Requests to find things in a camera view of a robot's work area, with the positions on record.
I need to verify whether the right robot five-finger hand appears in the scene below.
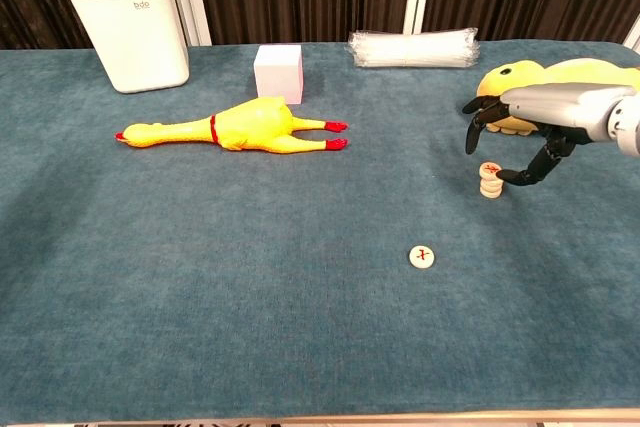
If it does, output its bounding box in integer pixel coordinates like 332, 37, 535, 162
462, 81, 639, 187

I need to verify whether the yellow plush animal toy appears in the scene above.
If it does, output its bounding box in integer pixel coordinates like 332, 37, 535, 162
475, 59, 640, 137

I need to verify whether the bundle of clear straws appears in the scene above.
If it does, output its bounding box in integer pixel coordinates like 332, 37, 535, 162
347, 27, 481, 69

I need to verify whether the pink cube block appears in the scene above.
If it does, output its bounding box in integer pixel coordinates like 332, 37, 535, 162
253, 44, 305, 106

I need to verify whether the yellow rubber chicken toy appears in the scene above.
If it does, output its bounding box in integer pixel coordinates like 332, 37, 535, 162
114, 95, 350, 154

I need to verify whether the teal blue table cloth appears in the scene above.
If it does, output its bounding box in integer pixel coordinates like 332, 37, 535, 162
0, 40, 640, 423

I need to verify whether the white trash bin with lid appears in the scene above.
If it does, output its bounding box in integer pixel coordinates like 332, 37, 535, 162
68, 0, 191, 95

